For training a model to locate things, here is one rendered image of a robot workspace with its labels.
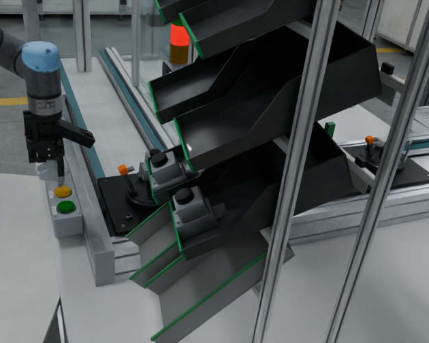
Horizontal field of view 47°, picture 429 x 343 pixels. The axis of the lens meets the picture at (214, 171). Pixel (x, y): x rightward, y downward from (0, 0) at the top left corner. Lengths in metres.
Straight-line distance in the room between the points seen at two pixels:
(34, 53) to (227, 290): 0.64
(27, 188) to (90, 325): 0.57
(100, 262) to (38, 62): 0.45
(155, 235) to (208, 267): 0.19
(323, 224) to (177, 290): 0.55
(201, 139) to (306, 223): 0.66
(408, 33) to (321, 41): 6.01
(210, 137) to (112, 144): 0.93
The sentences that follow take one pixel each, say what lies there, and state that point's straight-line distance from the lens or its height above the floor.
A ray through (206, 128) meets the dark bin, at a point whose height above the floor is 1.37.
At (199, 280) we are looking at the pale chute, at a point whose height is 1.06.
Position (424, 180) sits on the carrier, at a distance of 1.60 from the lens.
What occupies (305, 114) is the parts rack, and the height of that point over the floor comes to 1.45.
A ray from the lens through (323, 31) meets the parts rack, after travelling 0.60.
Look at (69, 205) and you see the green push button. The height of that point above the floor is 0.97.
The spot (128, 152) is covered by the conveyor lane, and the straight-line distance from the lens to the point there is 1.58.
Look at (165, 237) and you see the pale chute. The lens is 1.04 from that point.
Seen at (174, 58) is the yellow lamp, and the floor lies 1.28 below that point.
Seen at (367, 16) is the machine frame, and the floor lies 1.26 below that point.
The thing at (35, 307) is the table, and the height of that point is 0.86.
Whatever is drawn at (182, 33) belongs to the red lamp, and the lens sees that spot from 1.29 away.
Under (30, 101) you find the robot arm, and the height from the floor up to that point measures 1.23.
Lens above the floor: 1.70
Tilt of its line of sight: 31 degrees down
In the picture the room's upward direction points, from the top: 6 degrees clockwise
